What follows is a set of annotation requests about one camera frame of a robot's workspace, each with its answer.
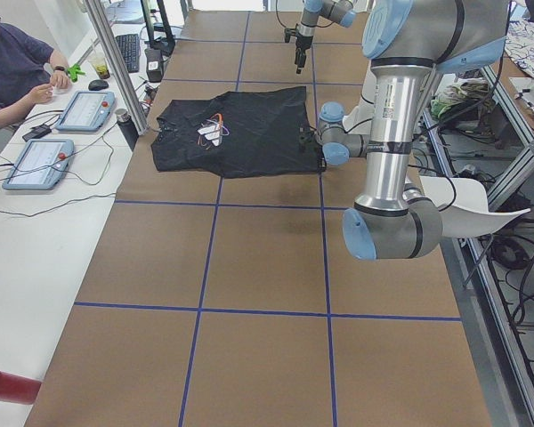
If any lower blue teach pendant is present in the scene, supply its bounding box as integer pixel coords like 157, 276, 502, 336
2, 139, 75, 190

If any blue teach pendant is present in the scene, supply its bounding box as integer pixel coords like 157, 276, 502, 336
54, 91, 116, 133
2, 139, 75, 190

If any black water bottle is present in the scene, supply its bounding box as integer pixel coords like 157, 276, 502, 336
115, 109, 139, 151

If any black computer mouse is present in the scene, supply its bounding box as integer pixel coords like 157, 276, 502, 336
88, 79, 109, 92

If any seated person dark shirt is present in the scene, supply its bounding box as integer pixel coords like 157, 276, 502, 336
0, 21, 71, 128

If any red cylinder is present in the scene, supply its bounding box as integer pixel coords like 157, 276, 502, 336
0, 371, 42, 405

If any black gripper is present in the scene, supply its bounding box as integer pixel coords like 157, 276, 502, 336
295, 33, 312, 74
298, 126, 326, 172

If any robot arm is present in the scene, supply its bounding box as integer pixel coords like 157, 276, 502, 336
285, 0, 357, 74
318, 1, 509, 260

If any brown table mat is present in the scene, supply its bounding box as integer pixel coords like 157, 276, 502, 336
24, 9, 493, 427

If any black keyboard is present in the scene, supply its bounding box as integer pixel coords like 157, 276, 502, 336
115, 33, 140, 73

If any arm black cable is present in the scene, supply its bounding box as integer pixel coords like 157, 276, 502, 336
273, 0, 300, 44

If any white curved cover plate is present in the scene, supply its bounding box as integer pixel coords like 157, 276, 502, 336
420, 175, 530, 238

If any green plastic toy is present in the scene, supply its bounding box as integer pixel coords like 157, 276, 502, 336
67, 63, 85, 83

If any black printed t-shirt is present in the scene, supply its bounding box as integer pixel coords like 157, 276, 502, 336
151, 86, 319, 179

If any aluminium frame post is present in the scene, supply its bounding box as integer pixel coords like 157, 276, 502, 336
84, 0, 149, 135

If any upper blue teach pendant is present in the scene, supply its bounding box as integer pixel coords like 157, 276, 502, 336
54, 91, 116, 133

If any plastic drink cup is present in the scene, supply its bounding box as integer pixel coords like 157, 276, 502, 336
88, 42, 110, 80

